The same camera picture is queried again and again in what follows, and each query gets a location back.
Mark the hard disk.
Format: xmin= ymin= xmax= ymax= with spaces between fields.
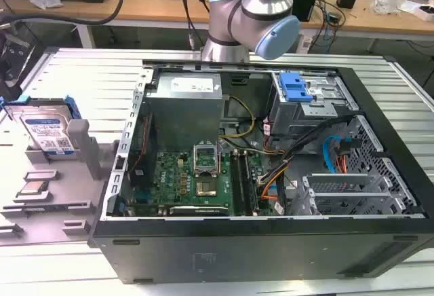
xmin=0 ymin=96 xmax=83 ymax=156

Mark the orange wire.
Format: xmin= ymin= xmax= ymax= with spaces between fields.
xmin=335 ymin=152 xmax=349 ymax=175

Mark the grey power supply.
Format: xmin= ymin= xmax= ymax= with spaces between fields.
xmin=143 ymin=73 xmax=225 ymax=141

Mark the silver CPU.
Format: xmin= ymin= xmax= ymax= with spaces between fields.
xmin=20 ymin=181 xmax=49 ymax=196

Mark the black open PC case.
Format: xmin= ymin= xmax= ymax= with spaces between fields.
xmin=87 ymin=58 xmax=434 ymax=285

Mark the green motherboard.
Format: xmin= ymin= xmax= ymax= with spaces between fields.
xmin=130 ymin=149 xmax=274 ymax=217

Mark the clear plastic bag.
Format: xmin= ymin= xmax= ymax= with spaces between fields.
xmin=372 ymin=0 xmax=408 ymax=16

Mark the black RAM slot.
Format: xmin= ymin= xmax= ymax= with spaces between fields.
xmin=230 ymin=150 xmax=245 ymax=217
xmin=241 ymin=151 xmax=260 ymax=217

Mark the black case fan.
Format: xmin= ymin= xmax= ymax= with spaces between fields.
xmin=130 ymin=111 xmax=157 ymax=189

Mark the wooden desk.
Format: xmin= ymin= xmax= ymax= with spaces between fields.
xmin=0 ymin=0 xmax=434 ymax=33

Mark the metal disk bay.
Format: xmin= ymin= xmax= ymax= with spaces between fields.
xmin=271 ymin=71 xmax=361 ymax=138

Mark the yellow wire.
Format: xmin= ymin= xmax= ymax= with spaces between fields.
xmin=218 ymin=95 xmax=256 ymax=138

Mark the metal drive cage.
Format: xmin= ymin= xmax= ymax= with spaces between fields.
xmin=290 ymin=172 xmax=405 ymax=217

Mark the black wire bundle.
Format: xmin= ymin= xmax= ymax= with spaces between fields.
xmin=256 ymin=110 xmax=364 ymax=189

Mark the metal socket cover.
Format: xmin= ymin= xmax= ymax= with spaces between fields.
xmin=192 ymin=142 xmax=219 ymax=178

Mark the grey parts rack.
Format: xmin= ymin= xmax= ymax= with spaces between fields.
xmin=0 ymin=118 xmax=120 ymax=243

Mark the blue bay latch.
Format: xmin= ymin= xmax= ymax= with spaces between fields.
xmin=279 ymin=72 xmax=315 ymax=103

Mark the black graphics card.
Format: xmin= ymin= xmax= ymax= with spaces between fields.
xmin=169 ymin=204 xmax=230 ymax=217

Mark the blue wire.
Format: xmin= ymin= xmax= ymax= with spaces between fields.
xmin=321 ymin=134 xmax=340 ymax=175

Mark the thin black cable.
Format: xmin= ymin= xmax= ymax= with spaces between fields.
xmin=178 ymin=0 xmax=212 ymax=52

